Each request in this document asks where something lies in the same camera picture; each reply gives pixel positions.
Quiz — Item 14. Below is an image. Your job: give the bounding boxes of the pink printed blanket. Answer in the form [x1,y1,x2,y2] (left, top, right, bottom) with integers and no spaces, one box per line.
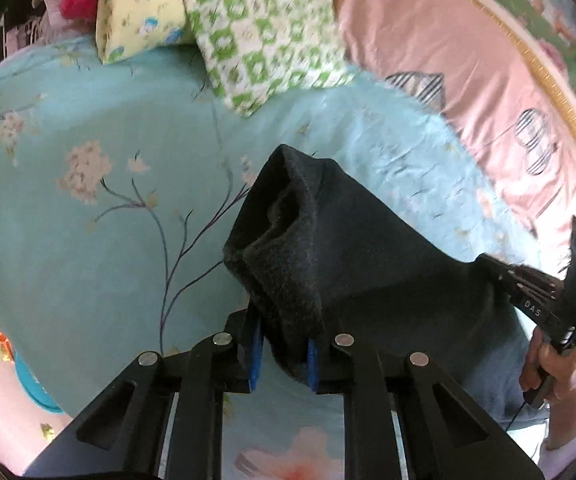
[333,0,576,261]

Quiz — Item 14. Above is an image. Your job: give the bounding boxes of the teal floral bed sheet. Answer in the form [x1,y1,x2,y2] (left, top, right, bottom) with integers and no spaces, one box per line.
[0,35,549,480]

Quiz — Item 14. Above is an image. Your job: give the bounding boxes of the yellow floral pillow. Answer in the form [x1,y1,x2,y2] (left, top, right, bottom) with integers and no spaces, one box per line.
[95,0,333,65]

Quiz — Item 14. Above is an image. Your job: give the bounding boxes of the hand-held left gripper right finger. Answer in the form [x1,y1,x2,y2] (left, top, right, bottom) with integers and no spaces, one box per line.
[307,333,542,480]

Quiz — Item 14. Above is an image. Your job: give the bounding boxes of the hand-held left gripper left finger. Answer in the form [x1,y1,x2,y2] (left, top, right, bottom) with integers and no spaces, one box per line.
[24,301,265,480]

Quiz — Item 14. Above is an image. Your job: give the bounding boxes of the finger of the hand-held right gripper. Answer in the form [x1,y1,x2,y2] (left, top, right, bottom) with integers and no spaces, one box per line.
[475,253,559,297]

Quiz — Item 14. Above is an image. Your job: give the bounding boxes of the green patterned pillow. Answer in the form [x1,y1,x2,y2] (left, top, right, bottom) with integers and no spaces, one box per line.
[184,0,356,118]

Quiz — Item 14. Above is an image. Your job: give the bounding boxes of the person's right forearm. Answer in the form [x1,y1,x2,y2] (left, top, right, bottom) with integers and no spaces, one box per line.
[538,390,576,480]

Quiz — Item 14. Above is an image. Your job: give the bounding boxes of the black cable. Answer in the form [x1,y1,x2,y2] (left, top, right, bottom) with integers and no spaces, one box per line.
[505,395,531,432]

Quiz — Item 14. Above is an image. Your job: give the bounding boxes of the black pants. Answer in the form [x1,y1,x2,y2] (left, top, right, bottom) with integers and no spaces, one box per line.
[222,144,551,426]

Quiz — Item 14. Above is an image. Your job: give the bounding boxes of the person's right hand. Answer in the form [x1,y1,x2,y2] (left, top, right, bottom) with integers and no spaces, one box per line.
[519,331,576,403]

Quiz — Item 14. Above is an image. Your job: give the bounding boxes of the teal plastic basin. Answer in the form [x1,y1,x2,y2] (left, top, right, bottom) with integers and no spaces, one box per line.
[14,352,71,415]

